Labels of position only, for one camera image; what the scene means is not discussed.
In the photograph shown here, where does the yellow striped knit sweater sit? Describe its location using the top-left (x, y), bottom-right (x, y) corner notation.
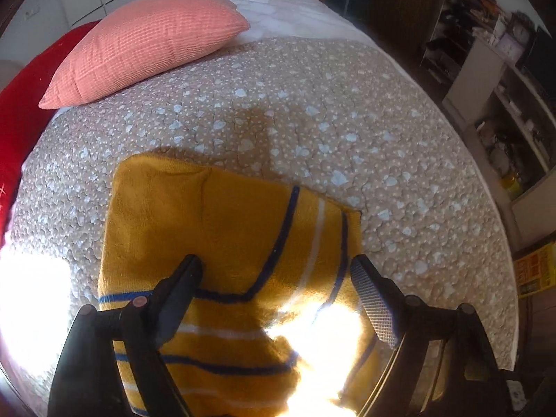
top-left (98, 154), bottom-right (378, 416)

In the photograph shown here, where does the yellow red box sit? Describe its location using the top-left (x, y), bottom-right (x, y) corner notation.
top-left (514, 242), bottom-right (555, 299)

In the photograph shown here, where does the beige heart-pattern quilt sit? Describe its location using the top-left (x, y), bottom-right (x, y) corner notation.
top-left (1, 38), bottom-right (517, 416)

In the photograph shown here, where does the red embroidered long pillow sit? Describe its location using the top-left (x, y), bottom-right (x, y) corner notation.
top-left (0, 22), bottom-right (96, 236)

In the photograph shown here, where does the black television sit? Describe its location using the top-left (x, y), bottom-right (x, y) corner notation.
top-left (521, 27), bottom-right (556, 102)

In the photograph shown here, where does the white shelf unit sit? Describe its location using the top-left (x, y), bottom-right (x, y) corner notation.
top-left (420, 0), bottom-right (555, 251)

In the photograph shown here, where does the purple square clock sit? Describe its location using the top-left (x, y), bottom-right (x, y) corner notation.
top-left (496, 34), bottom-right (525, 65)

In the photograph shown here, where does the dark ornate mantel clock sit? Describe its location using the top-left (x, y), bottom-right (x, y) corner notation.
top-left (506, 11), bottom-right (535, 48)

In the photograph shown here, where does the pink textured pillow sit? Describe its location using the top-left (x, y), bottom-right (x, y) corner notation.
top-left (39, 0), bottom-right (250, 109)

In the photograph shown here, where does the brown wooden door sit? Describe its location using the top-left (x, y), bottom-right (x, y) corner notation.
top-left (370, 0), bottom-right (436, 57)

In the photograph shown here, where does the white wall socket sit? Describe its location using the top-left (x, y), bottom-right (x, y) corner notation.
top-left (25, 6), bottom-right (41, 20)

